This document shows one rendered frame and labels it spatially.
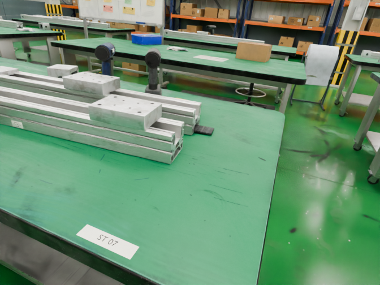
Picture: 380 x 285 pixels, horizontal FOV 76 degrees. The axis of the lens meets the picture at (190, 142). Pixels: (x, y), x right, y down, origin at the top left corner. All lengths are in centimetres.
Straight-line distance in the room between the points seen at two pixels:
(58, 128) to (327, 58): 374
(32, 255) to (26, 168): 62
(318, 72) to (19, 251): 392
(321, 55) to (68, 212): 387
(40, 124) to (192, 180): 48
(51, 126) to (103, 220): 41
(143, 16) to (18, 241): 326
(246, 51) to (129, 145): 207
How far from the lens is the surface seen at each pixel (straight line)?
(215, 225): 49
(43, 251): 125
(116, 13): 419
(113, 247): 45
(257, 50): 257
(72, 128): 76
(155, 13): 382
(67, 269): 116
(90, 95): 93
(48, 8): 932
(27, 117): 86
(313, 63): 409
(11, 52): 381
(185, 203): 52
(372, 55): 449
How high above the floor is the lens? 113
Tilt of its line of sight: 28 degrees down
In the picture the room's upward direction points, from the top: 5 degrees clockwise
